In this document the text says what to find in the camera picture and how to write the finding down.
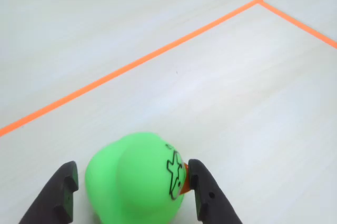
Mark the long orange tape strip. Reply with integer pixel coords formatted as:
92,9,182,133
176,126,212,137
0,0,267,138

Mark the green rubber duck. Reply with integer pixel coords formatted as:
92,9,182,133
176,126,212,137
84,132,190,224

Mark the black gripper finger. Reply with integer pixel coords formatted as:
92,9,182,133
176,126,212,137
188,158,243,224
18,160,80,224

